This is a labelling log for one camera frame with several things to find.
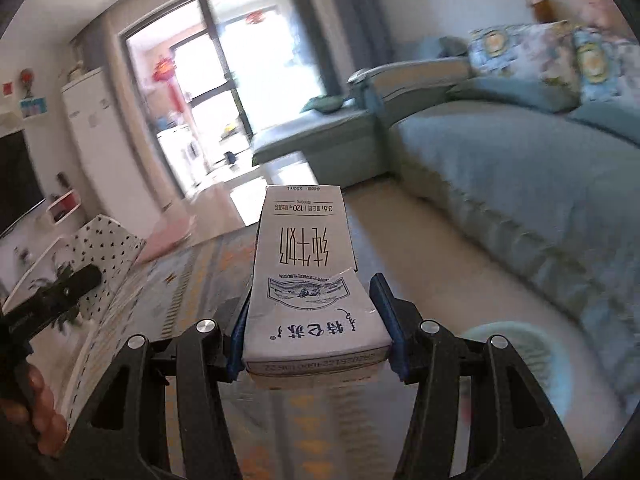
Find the person's left hand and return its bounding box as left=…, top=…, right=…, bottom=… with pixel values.
left=1, top=364, right=68, bottom=457

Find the white milk carton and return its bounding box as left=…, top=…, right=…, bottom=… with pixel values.
left=242, top=185, right=392, bottom=390

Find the floral cushion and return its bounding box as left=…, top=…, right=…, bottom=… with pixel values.
left=573, top=27, right=639, bottom=107
left=468, top=21, right=579, bottom=92

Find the red white wall box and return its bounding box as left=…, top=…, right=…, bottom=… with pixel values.
left=47, top=190, right=81, bottom=226

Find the floral cushion left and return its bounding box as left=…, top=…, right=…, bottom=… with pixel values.
left=468, top=21, right=579, bottom=92

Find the blue sectional sofa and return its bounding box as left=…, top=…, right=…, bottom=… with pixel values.
left=253, top=39, right=639, bottom=411

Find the teal bowl cushion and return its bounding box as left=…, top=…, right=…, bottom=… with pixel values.
left=302, top=96, right=352, bottom=115

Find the pink laptop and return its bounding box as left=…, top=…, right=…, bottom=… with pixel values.
left=134, top=212, right=195, bottom=266

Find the floral cushion right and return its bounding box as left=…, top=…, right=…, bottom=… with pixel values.
left=573, top=27, right=639, bottom=107

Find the white tall air conditioner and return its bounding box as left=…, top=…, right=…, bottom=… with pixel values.
left=62, top=68, right=160, bottom=238

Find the brown monkey plush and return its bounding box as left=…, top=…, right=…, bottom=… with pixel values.
left=525, top=0, right=556, bottom=24

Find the white washing machine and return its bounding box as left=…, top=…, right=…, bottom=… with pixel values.
left=158, top=125, right=207, bottom=194

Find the black television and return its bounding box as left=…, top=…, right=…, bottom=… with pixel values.
left=0, top=130, right=44, bottom=235

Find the polka dot paper bag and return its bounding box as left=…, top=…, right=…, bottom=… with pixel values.
left=4, top=213, right=148, bottom=430

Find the blue flat pillow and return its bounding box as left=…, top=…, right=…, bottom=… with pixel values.
left=446, top=76, right=580, bottom=114

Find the pink pig plush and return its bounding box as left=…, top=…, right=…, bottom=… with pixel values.
left=579, top=0, right=617, bottom=29

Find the blue grey curtain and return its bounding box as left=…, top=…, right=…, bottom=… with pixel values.
left=334, top=0, right=395, bottom=70

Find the mint green laundry basket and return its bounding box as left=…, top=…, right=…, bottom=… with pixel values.
left=456, top=320, right=574, bottom=426

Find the green potted plant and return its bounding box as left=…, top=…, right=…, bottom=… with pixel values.
left=29, top=263, right=101, bottom=334

